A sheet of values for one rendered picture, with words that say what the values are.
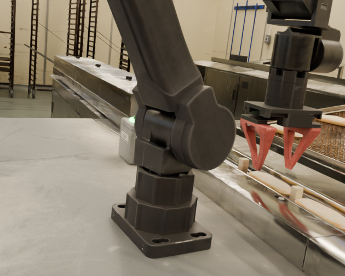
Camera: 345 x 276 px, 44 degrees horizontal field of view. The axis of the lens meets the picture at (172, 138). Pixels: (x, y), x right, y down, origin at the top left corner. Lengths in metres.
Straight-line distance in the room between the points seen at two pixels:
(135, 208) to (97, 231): 0.06
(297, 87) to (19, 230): 0.41
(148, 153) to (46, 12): 7.11
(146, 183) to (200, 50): 7.99
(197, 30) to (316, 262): 7.99
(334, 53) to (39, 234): 0.49
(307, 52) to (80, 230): 0.39
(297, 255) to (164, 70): 0.25
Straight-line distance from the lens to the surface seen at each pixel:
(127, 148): 0.80
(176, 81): 0.45
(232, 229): 0.58
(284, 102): 0.63
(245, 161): 0.74
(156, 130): 0.50
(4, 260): 0.47
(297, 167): 0.95
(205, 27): 8.47
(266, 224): 0.55
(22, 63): 7.56
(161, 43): 0.44
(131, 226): 0.51
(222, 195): 0.63
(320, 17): 0.63
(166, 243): 0.48
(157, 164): 0.48
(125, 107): 1.07
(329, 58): 0.69
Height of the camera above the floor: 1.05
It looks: 13 degrees down
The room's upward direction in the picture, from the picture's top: 7 degrees clockwise
